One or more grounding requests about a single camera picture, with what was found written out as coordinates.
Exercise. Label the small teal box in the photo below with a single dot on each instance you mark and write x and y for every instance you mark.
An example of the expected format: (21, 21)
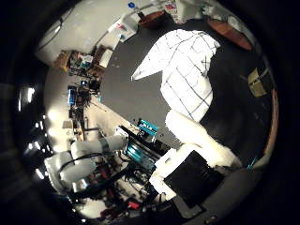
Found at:
(147, 126)

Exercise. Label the round wooden tray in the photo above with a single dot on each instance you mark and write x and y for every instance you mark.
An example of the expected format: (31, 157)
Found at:
(229, 33)

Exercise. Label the brown wooden bowl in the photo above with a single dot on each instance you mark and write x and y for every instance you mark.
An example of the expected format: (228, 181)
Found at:
(153, 19)

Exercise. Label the white checked cloth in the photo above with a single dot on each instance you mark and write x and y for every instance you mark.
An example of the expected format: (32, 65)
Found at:
(184, 72)

